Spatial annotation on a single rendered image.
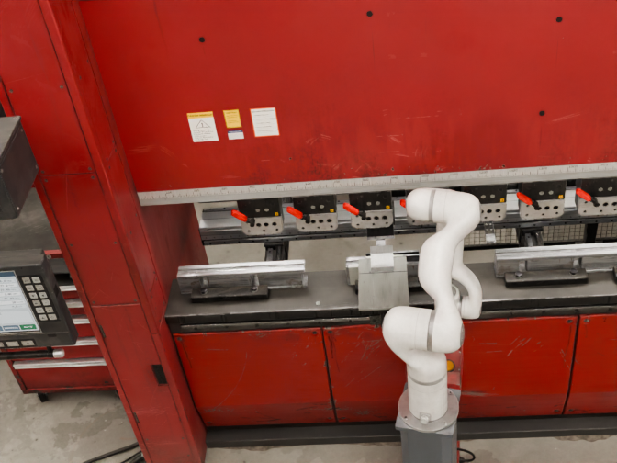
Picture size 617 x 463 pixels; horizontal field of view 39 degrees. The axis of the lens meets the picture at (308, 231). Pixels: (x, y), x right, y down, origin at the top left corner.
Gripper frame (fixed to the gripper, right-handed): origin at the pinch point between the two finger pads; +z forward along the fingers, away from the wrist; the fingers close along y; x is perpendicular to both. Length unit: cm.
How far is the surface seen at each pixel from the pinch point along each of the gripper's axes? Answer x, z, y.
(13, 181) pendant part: -118, -104, 27
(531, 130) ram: 25, -68, -40
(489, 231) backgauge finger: 13, -12, -47
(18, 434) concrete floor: -201, 84, 5
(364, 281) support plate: -31.4, -14.6, -17.0
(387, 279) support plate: -23.1, -14.5, -18.5
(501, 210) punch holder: 17, -35, -35
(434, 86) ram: -5, -88, -37
